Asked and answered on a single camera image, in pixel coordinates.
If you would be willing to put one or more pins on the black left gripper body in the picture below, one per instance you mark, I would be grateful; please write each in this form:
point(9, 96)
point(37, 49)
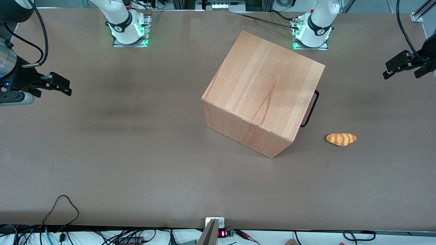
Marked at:
point(423, 59)

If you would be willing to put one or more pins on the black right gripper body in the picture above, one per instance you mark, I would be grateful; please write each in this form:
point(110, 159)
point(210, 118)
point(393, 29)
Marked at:
point(23, 79)

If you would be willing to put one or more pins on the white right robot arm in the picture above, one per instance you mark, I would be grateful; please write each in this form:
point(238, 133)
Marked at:
point(122, 20)

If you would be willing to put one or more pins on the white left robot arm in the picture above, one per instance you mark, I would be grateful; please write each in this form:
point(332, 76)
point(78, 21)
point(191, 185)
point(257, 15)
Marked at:
point(318, 23)

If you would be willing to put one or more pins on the light wooden drawer cabinet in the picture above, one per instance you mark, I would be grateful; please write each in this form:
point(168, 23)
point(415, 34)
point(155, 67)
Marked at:
point(262, 78)

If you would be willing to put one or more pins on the aluminium corner profile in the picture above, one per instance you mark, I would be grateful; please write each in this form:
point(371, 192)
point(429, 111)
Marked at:
point(420, 12)

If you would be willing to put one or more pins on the toy bread roll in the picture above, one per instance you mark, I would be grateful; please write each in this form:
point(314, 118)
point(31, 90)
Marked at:
point(341, 139)

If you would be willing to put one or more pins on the orange and black device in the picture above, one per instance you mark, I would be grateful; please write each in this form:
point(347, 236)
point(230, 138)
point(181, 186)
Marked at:
point(131, 241)

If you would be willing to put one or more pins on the white power strip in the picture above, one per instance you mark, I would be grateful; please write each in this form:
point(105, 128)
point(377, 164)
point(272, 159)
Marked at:
point(224, 5)

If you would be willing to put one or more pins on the brown cardboard piece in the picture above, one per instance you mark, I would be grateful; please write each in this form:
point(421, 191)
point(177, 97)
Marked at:
point(289, 242)

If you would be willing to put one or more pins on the red digit display module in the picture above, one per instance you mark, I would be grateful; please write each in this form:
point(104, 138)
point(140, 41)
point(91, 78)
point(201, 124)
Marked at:
point(223, 233)

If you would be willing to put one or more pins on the red and black clip leads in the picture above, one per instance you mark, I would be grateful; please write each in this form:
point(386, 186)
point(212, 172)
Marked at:
point(247, 236)

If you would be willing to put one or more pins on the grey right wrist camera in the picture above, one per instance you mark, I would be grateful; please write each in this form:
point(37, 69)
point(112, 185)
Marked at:
point(17, 98)

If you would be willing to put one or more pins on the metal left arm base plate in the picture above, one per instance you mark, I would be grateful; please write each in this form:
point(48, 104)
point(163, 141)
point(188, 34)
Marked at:
point(325, 47)

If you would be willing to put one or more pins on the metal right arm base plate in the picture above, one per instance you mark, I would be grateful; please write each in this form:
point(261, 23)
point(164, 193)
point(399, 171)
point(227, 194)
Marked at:
point(148, 34)

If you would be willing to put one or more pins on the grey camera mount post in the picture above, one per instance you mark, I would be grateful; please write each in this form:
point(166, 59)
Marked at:
point(208, 234)

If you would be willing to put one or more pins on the small metal bracket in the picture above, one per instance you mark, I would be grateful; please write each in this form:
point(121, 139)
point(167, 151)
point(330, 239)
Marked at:
point(220, 222)

